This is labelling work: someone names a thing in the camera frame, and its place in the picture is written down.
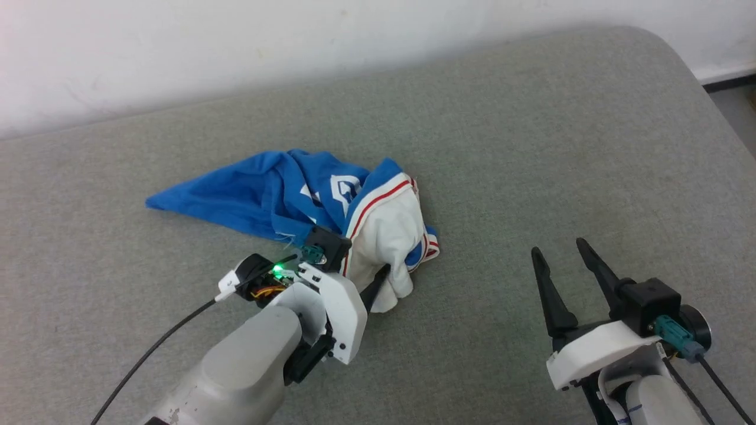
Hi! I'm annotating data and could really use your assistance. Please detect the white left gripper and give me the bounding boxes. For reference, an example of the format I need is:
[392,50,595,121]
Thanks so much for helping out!
[283,263,392,384]

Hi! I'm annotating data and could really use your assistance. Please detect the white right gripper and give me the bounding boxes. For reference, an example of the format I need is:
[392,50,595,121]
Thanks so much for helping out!
[532,238,662,391]

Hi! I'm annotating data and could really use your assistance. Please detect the blue white sports jersey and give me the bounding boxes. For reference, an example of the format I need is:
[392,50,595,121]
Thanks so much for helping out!
[145,149,441,313]

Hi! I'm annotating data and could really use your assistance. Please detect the grey fabric sofa seat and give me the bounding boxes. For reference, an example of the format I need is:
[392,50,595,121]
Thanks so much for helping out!
[0,25,756,425]

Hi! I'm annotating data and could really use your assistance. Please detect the black cable with teal plug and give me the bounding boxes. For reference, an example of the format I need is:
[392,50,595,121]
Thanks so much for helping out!
[653,316,754,425]

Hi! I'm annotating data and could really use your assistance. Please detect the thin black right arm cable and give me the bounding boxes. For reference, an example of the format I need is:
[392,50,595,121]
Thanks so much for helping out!
[664,356,716,425]

